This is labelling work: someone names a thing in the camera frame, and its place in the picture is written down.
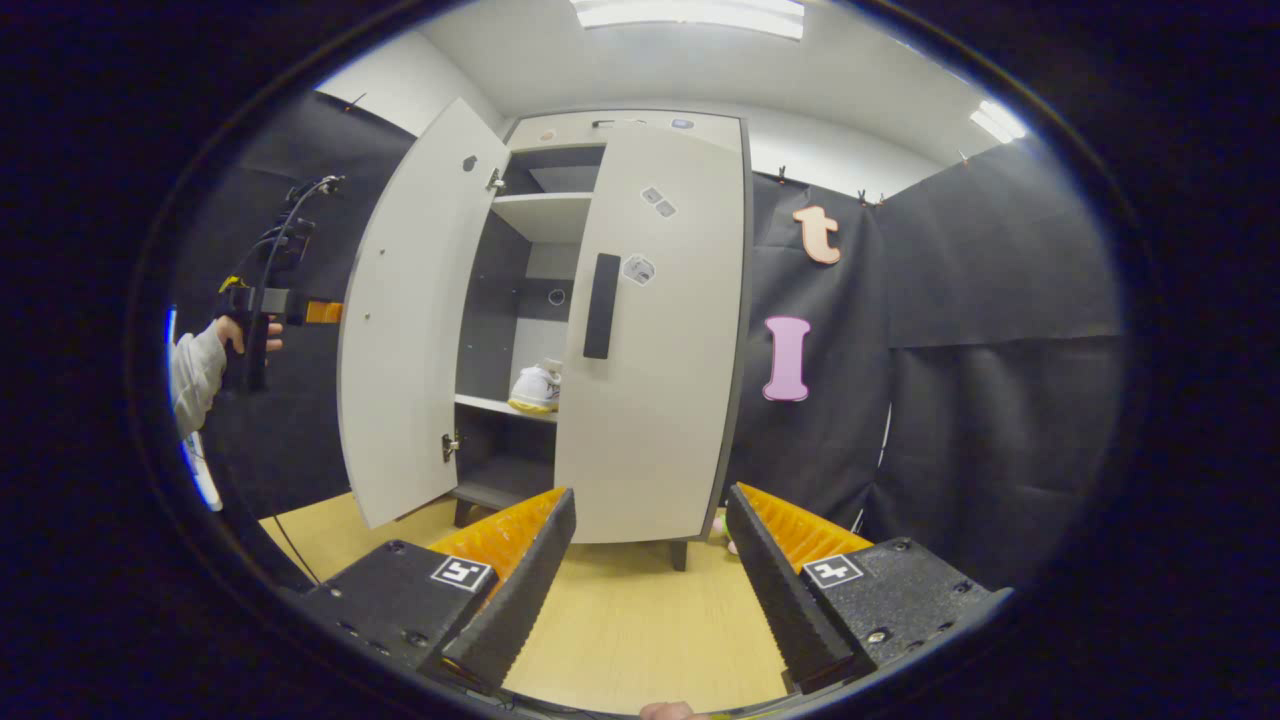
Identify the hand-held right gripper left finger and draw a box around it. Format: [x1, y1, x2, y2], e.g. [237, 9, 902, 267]
[283, 487, 578, 694]

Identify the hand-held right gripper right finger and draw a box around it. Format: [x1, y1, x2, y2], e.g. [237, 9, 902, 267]
[725, 482, 1013, 694]

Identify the white shoe cabinet door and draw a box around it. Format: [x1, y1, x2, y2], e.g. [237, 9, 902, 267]
[553, 122, 749, 546]
[337, 97, 513, 531]

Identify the grey white shoe cabinet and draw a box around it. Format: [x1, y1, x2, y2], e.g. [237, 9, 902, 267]
[447, 108, 756, 573]

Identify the white shoe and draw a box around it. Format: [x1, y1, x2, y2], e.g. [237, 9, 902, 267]
[507, 358, 564, 415]

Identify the black backdrop cloth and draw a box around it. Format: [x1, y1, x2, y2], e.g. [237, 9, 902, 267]
[170, 90, 1126, 591]

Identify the ceiling light panel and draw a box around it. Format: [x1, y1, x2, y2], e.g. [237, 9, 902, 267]
[570, 0, 806, 41]
[968, 98, 1029, 144]

